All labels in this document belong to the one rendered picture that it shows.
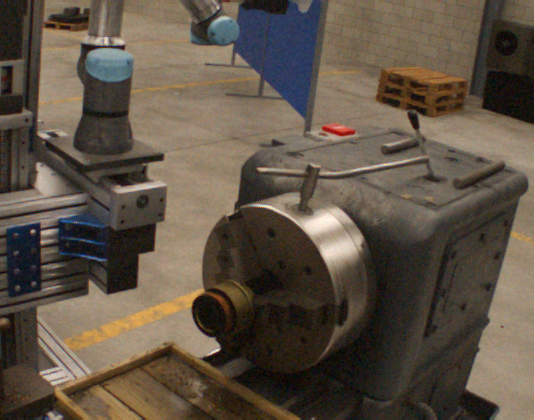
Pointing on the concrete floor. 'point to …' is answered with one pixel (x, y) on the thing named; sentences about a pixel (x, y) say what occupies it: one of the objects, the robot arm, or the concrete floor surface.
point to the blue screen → (283, 54)
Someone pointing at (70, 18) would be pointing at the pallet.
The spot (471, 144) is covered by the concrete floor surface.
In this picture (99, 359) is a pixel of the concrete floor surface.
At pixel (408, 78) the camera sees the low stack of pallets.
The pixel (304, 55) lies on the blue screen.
